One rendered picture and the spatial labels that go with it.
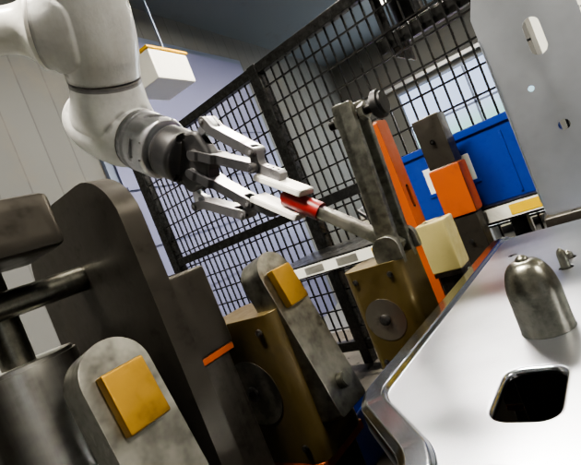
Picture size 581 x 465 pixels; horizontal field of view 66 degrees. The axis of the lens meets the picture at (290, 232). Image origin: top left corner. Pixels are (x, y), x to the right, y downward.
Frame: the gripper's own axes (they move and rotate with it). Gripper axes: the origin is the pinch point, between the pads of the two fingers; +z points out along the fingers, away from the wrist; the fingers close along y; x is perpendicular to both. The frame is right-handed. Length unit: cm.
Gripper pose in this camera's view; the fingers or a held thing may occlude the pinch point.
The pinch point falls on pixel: (281, 195)
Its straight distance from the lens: 54.4
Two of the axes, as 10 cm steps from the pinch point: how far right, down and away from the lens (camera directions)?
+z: 8.0, 3.5, -4.8
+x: 5.7, -2.4, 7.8
